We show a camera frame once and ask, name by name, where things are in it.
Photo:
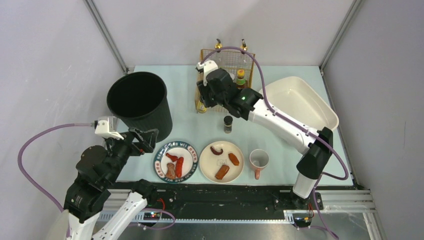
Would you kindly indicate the orange fried food piece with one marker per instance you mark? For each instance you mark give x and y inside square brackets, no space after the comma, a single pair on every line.
[233,158]

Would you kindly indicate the red sausage on plate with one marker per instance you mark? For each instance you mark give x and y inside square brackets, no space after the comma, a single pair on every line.
[179,167]

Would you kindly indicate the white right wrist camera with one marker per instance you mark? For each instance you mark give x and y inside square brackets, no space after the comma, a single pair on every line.
[206,68]

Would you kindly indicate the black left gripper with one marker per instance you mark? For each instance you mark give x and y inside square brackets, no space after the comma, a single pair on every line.
[137,141]

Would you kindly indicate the pink ceramic mug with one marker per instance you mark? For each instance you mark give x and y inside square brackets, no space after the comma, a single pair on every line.
[258,159]

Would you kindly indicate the black plastic trash bin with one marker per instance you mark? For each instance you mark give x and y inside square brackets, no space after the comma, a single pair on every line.
[139,100]

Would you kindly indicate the oil bottle with brown liquid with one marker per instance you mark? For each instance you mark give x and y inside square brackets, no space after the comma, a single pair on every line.
[243,58]

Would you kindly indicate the small yellow label bottle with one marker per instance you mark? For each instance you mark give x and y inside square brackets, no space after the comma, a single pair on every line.
[200,107]

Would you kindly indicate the green rimmed printed plate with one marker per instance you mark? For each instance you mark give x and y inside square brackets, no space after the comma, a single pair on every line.
[180,149]

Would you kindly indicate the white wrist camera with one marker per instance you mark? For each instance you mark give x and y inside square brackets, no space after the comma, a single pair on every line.
[206,68]
[106,127]

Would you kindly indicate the brown sausage piece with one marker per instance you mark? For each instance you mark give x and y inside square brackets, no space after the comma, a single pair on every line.
[224,169]

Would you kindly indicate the small black lid spice jar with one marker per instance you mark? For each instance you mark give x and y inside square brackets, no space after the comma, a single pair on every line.
[228,124]

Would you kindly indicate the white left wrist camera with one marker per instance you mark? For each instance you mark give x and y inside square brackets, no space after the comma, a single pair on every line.
[106,127]

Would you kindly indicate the yellow wire basket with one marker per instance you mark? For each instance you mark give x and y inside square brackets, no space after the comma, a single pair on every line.
[227,59]

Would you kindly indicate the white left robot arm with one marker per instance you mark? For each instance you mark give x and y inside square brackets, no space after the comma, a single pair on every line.
[98,170]

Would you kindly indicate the brown meat piece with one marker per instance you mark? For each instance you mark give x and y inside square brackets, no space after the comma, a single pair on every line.
[171,171]

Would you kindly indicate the small red food piece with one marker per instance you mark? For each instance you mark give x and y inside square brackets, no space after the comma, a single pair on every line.
[173,158]

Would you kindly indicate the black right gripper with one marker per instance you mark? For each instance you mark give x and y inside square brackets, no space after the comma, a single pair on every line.
[203,91]

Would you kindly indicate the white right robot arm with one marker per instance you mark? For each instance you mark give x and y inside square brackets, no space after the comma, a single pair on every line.
[313,160]

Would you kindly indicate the white plastic basin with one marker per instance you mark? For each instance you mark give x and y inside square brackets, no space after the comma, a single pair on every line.
[294,98]

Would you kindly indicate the clear glass oil bottle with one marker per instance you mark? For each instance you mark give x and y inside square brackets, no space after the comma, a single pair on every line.
[218,46]

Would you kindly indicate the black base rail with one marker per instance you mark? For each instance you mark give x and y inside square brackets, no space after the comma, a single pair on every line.
[231,202]

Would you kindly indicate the purple octopus tentacle piece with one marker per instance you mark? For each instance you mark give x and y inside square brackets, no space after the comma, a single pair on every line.
[215,151]

